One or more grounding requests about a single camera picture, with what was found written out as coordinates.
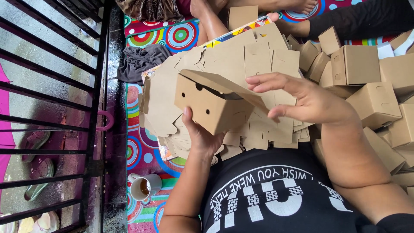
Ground person's right hand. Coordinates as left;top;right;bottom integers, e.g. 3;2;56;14
245;72;357;127

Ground person's left hand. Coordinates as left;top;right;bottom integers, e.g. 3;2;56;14
181;106;227;156

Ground kraft cardboard box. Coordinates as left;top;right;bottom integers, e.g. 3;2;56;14
174;69;281;136

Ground colourful circle patterned mat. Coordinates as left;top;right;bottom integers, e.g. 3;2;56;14
124;0;414;233

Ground heap of assembled cardboard boxes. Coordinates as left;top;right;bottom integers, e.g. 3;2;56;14
285;26;414;198

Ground white mug with tea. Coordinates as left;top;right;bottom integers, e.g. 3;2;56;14
127;173;162;202

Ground pile of flat cardboard blanks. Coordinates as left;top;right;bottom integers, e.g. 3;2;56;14
138;22;312;161

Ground grey crumpled cloth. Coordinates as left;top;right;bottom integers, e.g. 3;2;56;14
116;43;173;86

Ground person's black printed shirt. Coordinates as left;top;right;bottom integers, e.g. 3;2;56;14
200;142;414;233

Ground white paper boxes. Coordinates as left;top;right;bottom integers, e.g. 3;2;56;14
376;28;414;59

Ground brown patterned cloth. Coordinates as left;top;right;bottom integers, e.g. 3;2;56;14
114;0;184;24

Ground black metal gate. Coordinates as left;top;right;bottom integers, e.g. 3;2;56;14
0;0;112;233

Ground green sandal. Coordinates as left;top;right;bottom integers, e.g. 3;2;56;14
21;129;52;163
24;158;55;202

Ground pale sandals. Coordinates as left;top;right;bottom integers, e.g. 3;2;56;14
0;210;61;233

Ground pink umbrella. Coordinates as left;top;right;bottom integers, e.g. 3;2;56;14
0;62;16;204

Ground pink ring handle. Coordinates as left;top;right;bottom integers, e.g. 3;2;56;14
96;110;114;132

